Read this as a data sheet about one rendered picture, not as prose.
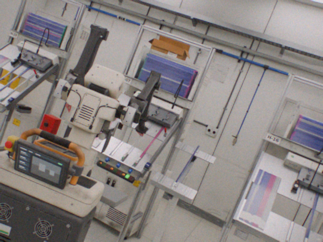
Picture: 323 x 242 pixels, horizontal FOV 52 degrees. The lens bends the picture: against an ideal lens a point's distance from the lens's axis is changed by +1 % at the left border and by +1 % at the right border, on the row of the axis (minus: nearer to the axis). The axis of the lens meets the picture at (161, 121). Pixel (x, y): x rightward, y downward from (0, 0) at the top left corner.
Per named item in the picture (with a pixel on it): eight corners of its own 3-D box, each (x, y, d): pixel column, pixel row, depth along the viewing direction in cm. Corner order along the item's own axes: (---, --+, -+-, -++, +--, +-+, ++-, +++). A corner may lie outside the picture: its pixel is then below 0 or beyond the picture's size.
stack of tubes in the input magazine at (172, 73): (184, 98, 297) (196, 69, 294) (136, 78, 312) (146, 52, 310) (188, 99, 309) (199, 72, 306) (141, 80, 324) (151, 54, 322)
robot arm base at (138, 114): (121, 106, 194) (140, 114, 194) (126, 98, 200) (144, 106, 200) (119, 116, 200) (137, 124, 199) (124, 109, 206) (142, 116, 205)
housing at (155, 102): (178, 125, 306) (179, 114, 296) (133, 105, 321) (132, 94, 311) (181, 119, 311) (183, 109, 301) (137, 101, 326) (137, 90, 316)
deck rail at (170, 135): (142, 178, 263) (142, 173, 259) (140, 176, 264) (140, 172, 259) (182, 122, 307) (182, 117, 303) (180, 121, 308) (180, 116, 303)
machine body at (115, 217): (126, 243, 295) (151, 179, 290) (64, 207, 317) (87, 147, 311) (151, 223, 357) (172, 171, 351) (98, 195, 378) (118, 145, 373)
